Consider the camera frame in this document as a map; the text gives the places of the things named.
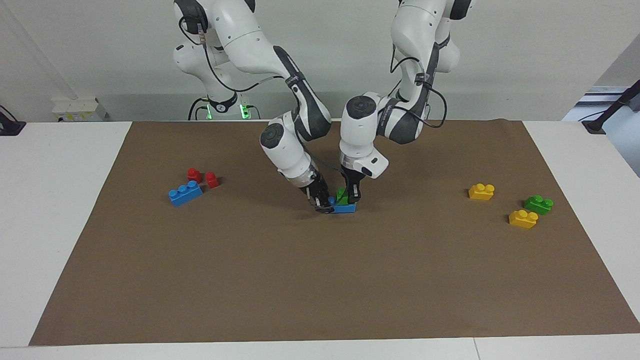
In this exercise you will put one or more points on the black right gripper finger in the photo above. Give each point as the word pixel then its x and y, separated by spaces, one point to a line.
pixel 325 192
pixel 319 202

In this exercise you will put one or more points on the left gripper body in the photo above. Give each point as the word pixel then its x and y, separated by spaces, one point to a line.
pixel 370 162

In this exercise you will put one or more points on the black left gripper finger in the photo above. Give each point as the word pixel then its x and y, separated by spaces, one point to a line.
pixel 356 189
pixel 346 181

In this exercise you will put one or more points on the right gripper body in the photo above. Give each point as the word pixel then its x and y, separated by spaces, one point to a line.
pixel 300 174

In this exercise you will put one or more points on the green two-stud block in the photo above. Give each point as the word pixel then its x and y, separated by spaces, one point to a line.
pixel 538 205
pixel 342 194

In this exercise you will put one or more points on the blue three-stud block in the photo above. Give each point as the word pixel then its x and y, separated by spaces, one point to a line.
pixel 185 194
pixel 345 208

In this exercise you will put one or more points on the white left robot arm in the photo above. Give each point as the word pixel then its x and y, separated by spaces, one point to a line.
pixel 415 30

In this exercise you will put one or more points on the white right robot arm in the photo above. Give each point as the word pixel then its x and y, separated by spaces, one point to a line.
pixel 240 35

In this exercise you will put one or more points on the red one-stud block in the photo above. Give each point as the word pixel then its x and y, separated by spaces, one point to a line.
pixel 212 180
pixel 194 175

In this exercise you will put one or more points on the yellow two-stud block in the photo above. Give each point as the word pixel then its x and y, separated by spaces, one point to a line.
pixel 523 219
pixel 481 192

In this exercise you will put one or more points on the brown table mat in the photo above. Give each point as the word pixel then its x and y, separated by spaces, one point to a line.
pixel 320 280

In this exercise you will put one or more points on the white power strip box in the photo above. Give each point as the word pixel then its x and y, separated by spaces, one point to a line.
pixel 75 107

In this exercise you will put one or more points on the black stand pole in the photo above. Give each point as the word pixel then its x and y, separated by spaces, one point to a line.
pixel 615 105

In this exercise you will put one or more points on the black clamp base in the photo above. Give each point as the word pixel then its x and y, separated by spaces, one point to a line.
pixel 9 127

